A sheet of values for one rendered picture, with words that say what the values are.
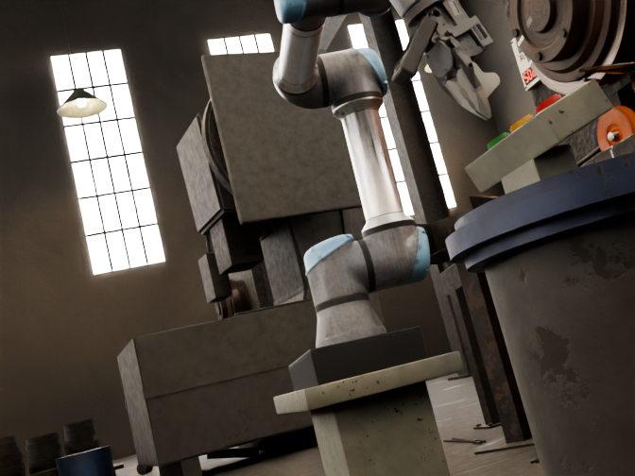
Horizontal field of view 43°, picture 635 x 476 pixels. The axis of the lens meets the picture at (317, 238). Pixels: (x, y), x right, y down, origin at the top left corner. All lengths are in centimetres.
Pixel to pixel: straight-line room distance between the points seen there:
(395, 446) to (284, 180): 316
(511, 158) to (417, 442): 64
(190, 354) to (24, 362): 784
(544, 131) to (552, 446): 48
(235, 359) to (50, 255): 809
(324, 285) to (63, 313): 1027
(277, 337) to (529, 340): 341
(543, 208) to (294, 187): 392
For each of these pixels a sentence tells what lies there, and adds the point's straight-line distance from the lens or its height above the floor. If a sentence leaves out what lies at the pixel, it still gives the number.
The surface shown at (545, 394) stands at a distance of 81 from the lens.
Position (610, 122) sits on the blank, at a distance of 225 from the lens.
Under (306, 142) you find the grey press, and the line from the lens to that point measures 476.
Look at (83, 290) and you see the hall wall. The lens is 1188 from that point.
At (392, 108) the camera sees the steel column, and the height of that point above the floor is 318.
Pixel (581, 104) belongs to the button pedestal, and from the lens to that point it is 117.
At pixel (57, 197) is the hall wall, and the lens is 1221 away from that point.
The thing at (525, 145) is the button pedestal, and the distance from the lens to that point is 118.
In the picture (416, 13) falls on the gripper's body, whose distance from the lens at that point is 133.
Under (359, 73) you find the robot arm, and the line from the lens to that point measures 177.
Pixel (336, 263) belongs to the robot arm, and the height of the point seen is 53.
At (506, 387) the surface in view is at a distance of 242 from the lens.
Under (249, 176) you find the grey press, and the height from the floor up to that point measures 153.
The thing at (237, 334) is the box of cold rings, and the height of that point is 65.
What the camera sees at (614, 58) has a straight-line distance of 219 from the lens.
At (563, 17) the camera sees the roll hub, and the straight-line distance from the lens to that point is 220.
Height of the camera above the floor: 30
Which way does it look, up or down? 10 degrees up
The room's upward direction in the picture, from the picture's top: 14 degrees counter-clockwise
